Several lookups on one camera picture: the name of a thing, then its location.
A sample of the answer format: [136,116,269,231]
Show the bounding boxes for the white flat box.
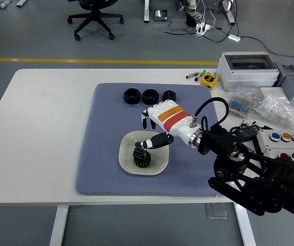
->
[259,87,288,99]

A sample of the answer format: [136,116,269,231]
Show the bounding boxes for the white power strip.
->
[195,23,213,36]

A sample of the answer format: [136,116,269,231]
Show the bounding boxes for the grey coloured-button control box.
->
[256,129,294,165]

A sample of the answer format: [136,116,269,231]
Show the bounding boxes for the white background desk leg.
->
[143,0,151,24]
[223,0,237,25]

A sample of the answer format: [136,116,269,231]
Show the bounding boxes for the grey electrical enclosure box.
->
[216,52,280,92]

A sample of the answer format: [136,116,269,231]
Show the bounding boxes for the dark grey recessed block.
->
[274,62,294,87]

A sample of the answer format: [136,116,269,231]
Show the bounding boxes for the black digital display module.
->
[233,124,263,140]

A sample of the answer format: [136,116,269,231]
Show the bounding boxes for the black floor box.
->
[185,12,198,27]

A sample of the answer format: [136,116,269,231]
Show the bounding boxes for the long black floor cable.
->
[239,35,294,64]

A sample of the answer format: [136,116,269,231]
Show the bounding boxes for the large black gear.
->
[133,151,152,169]

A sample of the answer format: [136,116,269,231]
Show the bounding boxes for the clear plastic parts bag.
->
[255,94,294,128]

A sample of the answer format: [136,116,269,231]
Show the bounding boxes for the large black hex nut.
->
[141,89,160,106]
[123,88,141,105]

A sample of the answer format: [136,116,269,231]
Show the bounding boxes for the white table leg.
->
[233,202,257,246]
[49,206,70,246]

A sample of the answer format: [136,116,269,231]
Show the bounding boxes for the yellow tape measure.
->
[200,73,220,89]

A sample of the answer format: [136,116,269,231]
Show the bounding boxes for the white square plate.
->
[118,130,170,176]

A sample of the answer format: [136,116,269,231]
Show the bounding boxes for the small black hex nut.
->
[162,90,177,102]

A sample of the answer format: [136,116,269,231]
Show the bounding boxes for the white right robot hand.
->
[134,99,199,150]

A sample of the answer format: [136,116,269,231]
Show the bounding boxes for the bag of blue resistors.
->
[225,88,263,119]

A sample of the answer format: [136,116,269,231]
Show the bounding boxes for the black office chair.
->
[67,0,125,42]

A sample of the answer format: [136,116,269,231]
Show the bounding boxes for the grey floor plate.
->
[205,202,228,219]

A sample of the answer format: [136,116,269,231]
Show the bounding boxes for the blue-grey padded mat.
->
[74,82,233,198]

